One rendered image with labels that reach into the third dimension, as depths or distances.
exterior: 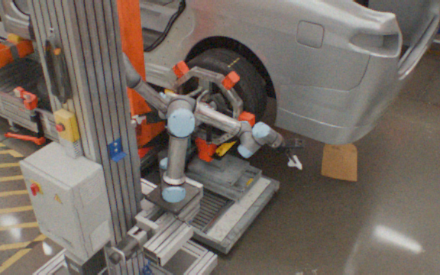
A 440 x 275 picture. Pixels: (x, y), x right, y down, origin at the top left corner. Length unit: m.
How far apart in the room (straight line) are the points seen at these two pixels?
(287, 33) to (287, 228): 1.46
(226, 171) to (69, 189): 1.82
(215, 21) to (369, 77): 1.06
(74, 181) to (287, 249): 1.81
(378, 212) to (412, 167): 0.72
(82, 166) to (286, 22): 1.49
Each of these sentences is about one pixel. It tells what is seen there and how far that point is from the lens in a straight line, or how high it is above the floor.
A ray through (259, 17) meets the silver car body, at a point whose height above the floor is 1.50.
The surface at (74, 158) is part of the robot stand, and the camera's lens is 2.27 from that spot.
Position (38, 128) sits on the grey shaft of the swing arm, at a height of 0.21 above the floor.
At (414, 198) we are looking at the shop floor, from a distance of 4.12.
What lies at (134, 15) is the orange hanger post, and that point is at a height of 1.50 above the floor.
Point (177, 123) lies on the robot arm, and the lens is 2.09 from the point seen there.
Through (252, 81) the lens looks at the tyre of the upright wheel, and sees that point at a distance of 3.18.
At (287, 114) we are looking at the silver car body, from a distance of 3.19.
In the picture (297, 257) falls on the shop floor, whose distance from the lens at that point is 3.42.
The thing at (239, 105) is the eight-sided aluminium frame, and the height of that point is 0.96.
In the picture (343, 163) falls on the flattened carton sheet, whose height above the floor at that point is 0.01.
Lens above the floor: 2.58
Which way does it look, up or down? 36 degrees down
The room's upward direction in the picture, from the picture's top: 1 degrees clockwise
